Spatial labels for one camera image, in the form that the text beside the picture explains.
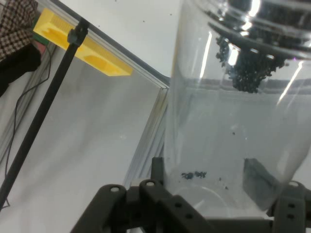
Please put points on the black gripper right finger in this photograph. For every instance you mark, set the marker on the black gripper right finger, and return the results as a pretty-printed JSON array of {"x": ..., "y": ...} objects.
[{"x": 291, "y": 206}]

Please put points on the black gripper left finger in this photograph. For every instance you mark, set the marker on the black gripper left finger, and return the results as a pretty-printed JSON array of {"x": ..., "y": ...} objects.
[{"x": 145, "y": 208}]

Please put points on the clear plastic jar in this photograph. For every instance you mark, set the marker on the clear plastic jar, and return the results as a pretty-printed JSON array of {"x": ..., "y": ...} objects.
[{"x": 206, "y": 121}]

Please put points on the black tripod pole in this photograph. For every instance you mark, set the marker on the black tripod pole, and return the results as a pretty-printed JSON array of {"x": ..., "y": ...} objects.
[{"x": 48, "y": 97}]

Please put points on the yellow plastic block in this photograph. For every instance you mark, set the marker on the yellow plastic block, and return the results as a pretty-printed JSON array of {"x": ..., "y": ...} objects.
[{"x": 102, "y": 60}]

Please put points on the pink red object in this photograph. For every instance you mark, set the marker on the pink red object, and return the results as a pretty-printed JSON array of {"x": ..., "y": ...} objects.
[{"x": 40, "y": 49}]

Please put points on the black cloth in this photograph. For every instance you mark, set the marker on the black cloth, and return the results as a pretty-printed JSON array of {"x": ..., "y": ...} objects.
[{"x": 14, "y": 68}]

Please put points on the green flat object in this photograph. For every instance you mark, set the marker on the green flat object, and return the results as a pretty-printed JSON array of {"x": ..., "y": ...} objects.
[{"x": 40, "y": 40}]

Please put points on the checkered brown white cloth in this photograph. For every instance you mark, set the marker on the checkered brown white cloth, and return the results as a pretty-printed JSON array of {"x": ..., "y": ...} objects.
[{"x": 14, "y": 24}]

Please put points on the aluminium frame post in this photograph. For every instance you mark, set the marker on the aluminium frame post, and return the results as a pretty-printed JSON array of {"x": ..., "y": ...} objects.
[{"x": 148, "y": 136}]

